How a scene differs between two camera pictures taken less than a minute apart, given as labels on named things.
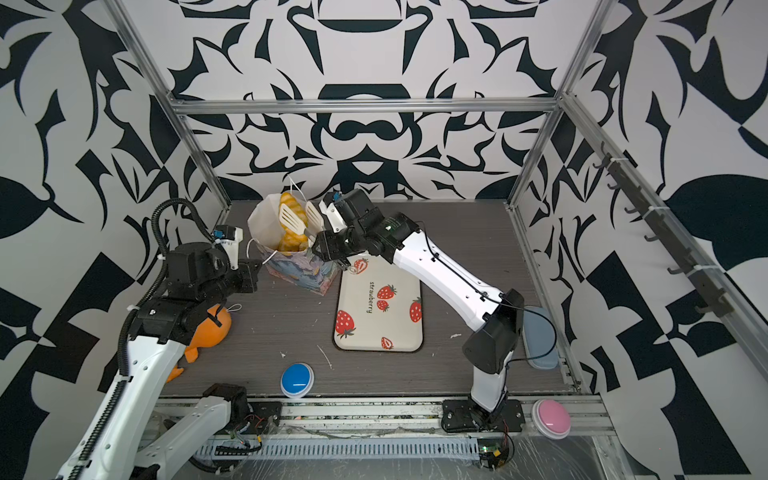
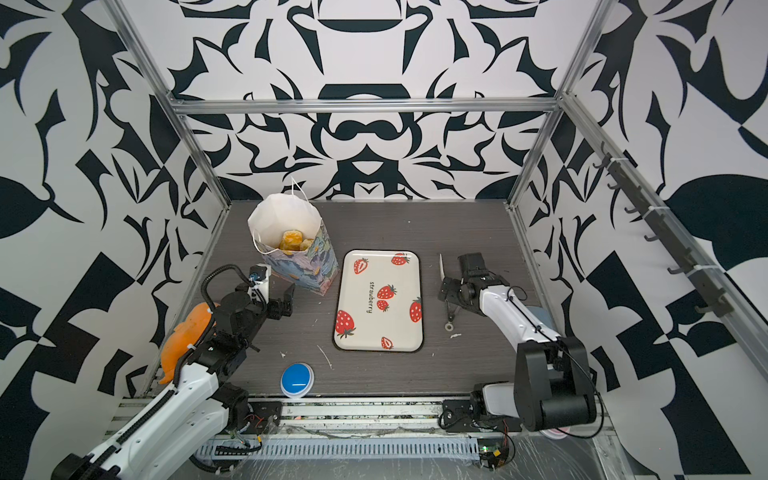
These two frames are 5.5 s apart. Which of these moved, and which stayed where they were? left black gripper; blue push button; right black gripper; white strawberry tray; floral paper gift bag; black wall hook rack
Moved: right black gripper; left black gripper
Stayed: white strawberry tray; black wall hook rack; floral paper gift bag; blue push button
